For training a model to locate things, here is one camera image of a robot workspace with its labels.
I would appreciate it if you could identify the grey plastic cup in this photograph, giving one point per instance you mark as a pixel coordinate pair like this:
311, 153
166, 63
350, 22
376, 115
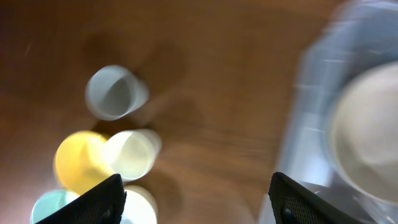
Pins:
113, 92

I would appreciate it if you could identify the beige large bowl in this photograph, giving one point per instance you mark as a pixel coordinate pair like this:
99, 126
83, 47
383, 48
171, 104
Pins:
362, 133

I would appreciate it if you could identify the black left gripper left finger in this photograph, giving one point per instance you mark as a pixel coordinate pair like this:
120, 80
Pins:
103, 204

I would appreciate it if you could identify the yellow small bowl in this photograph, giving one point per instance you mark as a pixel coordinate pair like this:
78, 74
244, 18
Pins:
79, 164

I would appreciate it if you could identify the mint small bowl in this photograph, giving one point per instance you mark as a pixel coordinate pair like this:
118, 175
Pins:
51, 202

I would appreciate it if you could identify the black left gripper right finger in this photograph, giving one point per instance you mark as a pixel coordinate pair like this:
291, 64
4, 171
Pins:
292, 203

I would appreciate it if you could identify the clear plastic storage bin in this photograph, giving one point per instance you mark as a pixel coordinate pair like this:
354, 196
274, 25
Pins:
362, 36

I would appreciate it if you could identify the white small bowl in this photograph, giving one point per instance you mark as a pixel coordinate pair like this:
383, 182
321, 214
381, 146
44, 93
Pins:
140, 206

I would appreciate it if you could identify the cream plastic cup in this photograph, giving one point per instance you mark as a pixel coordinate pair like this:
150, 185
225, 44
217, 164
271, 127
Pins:
132, 153

